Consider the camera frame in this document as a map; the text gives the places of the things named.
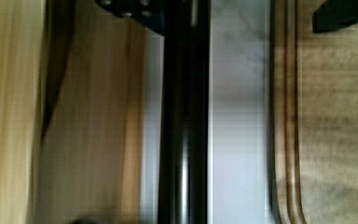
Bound dark wooden cutting board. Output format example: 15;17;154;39
271;0;358;224

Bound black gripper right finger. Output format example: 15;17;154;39
312;0;358;34

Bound black drawer handle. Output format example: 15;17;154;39
158;0;211;224

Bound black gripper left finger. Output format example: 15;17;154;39
95;0;165;35

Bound bamboo drawer box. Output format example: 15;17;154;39
0;0;145;224

